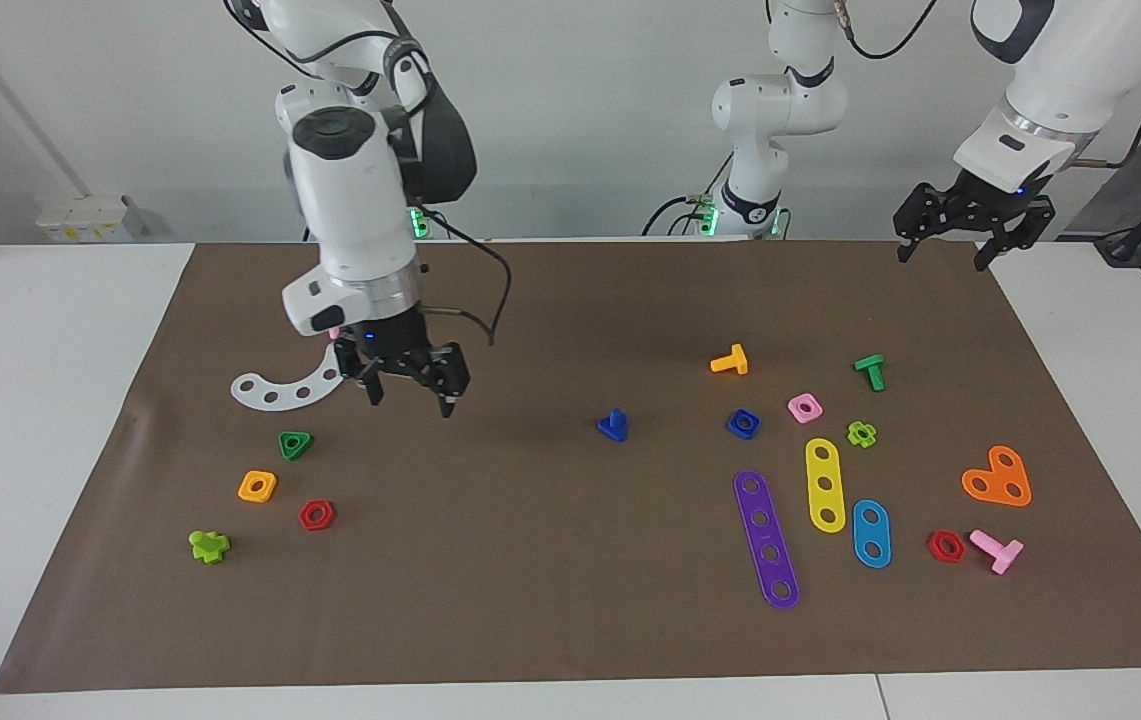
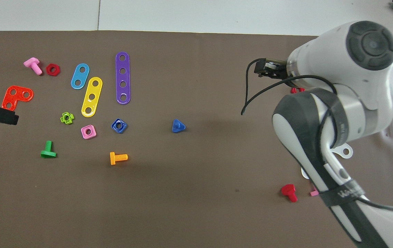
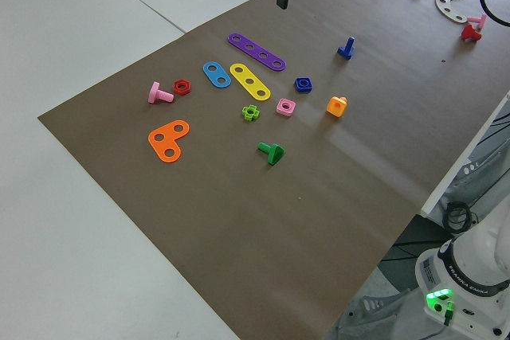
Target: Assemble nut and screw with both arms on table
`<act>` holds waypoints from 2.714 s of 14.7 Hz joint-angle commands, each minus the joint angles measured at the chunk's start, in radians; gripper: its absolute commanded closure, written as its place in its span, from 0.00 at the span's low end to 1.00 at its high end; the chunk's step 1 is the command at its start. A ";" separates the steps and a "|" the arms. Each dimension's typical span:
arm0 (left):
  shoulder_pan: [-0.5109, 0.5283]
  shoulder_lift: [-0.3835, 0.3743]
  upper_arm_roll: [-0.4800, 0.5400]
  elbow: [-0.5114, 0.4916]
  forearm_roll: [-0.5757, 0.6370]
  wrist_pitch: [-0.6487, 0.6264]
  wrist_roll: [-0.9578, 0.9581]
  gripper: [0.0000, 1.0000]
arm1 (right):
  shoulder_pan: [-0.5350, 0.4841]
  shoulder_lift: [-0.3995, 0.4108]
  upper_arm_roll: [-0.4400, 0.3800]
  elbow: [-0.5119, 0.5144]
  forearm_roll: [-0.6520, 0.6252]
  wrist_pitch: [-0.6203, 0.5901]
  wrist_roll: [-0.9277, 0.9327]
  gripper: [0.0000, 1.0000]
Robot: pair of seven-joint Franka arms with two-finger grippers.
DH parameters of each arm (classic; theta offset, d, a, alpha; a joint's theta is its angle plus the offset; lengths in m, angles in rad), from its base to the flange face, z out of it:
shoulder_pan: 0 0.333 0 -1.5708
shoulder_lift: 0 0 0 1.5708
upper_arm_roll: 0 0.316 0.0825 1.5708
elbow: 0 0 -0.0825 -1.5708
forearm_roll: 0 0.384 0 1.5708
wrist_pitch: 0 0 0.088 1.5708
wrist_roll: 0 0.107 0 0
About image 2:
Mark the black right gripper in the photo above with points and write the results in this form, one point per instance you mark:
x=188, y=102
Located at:
x=272, y=68

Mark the blue triangular-head plastic screw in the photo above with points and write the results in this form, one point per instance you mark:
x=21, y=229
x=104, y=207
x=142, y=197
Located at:
x=177, y=126

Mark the dark blue square nut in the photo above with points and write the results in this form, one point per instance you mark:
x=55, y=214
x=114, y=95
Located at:
x=124, y=127

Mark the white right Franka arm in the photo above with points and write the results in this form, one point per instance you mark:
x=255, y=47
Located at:
x=354, y=62

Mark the red hexagonal plastic nut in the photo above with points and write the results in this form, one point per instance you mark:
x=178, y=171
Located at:
x=48, y=69
x=294, y=90

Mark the pink plastic screw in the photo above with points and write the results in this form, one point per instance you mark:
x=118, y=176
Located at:
x=313, y=193
x=32, y=63

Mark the green plastic screw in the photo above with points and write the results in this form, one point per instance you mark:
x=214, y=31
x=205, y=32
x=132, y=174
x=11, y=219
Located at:
x=48, y=154

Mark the lime green cross nut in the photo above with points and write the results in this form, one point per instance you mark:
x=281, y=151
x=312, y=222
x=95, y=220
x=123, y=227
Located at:
x=62, y=119

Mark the pink square plastic nut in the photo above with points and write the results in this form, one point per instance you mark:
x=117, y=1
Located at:
x=84, y=135

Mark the red plastic screw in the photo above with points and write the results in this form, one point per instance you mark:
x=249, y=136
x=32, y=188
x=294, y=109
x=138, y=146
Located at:
x=288, y=190

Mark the orange plastic screw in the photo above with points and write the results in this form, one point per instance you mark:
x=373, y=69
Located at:
x=120, y=157

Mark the orange angled three-hole plate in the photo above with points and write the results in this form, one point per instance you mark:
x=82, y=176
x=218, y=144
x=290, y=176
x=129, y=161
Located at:
x=17, y=99

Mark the blue two-hole plastic strip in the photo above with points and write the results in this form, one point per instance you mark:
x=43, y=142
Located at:
x=80, y=76

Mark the yellow three-hole plastic strip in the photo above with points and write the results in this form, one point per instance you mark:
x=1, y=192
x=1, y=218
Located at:
x=93, y=90

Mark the white curved five-hole plate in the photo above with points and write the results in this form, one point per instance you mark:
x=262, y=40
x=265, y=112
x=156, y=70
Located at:
x=339, y=150

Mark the purple four-hole plastic strip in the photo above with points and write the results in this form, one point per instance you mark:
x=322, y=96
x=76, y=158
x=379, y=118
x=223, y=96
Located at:
x=123, y=77

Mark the brown paper table mat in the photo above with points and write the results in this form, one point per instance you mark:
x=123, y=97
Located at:
x=182, y=172

